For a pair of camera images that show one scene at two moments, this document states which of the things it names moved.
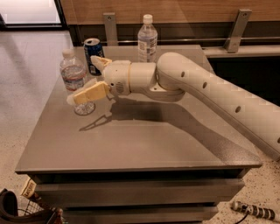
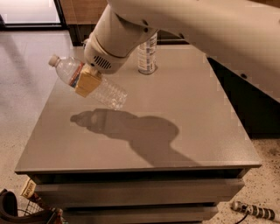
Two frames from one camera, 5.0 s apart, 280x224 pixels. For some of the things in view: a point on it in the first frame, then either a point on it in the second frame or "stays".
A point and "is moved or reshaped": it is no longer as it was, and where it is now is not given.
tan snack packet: x=29 y=188 stays
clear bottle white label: x=147 y=40 stays
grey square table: x=138 y=160 stays
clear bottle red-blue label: x=73 y=76 is moved or reshaped
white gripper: x=117 y=76 -> x=98 y=55
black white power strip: x=259 y=212 stays
